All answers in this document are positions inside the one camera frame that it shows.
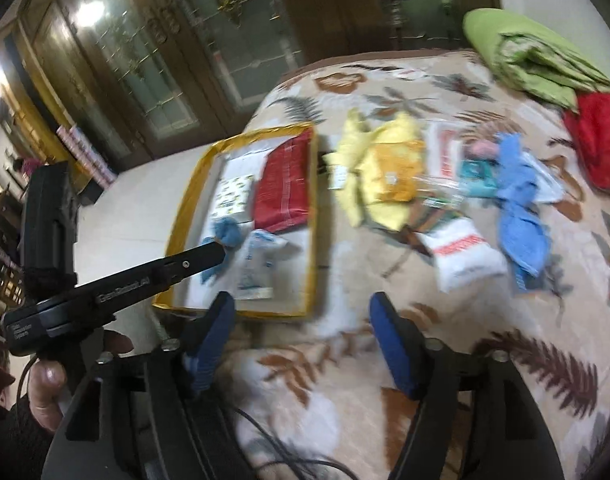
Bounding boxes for yellow-trimmed clear storage bag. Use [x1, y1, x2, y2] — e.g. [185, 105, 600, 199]
[152, 122, 320, 322]

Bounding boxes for blue towel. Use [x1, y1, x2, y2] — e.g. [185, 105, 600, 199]
[494, 132, 554, 295]

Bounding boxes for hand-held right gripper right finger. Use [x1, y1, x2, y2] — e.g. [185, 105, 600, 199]
[369, 292, 566, 480]

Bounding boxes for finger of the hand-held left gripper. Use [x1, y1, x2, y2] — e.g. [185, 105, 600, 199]
[152, 240, 226, 292]

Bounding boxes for white bag with red lettering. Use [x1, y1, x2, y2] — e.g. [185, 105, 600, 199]
[424, 216, 509, 294]

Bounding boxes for clear bag with red print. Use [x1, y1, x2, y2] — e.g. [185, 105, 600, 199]
[427, 122, 470, 182]

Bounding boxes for black cable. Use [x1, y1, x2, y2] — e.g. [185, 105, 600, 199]
[230, 402, 366, 480]

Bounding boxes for white crumpled packet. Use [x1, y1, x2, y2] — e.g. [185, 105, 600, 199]
[529, 152, 566, 205]

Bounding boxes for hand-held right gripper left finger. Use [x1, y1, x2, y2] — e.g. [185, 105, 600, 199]
[45, 291, 238, 480]

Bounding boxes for white plastic packet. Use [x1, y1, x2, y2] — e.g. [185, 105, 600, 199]
[234, 229, 289, 302]

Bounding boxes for pink soft item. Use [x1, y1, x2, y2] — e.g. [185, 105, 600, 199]
[466, 139, 502, 162]

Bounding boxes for green folded quilt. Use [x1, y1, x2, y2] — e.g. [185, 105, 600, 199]
[462, 7, 610, 112]

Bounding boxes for teal and white packet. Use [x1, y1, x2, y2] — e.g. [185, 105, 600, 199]
[459, 157, 496, 197]

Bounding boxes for green chair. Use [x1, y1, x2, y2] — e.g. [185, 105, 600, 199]
[399, 0, 466, 45]

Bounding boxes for small blue cloth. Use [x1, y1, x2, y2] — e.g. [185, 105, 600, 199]
[200, 217, 244, 286]

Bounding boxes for stack of pink boxes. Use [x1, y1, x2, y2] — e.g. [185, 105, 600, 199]
[56, 124, 119, 190]

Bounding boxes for gold foil packet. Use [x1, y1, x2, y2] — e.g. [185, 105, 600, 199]
[365, 140, 426, 206]

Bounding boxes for person's left forearm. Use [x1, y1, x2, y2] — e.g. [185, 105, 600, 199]
[0, 357, 60, 480]

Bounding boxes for red flat packet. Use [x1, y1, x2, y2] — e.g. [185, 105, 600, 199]
[254, 132, 314, 232]

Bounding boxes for leaf printed blanket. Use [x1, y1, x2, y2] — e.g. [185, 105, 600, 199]
[155, 50, 610, 480]

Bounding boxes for small white red sachet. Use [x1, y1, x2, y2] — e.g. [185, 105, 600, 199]
[384, 66, 428, 81]

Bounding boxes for person's left hand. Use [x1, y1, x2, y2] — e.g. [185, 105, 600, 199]
[17, 330, 136, 433]

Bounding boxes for wooden chair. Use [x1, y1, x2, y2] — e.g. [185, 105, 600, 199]
[0, 190, 28, 313]

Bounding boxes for white patterned packet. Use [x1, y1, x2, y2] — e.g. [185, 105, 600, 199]
[210, 155, 266, 222]

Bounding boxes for wooden glass door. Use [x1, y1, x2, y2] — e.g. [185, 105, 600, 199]
[32, 0, 222, 157]
[155, 0, 306, 113]

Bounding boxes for pale yellow cloth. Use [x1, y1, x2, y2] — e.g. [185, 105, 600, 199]
[324, 109, 426, 233]

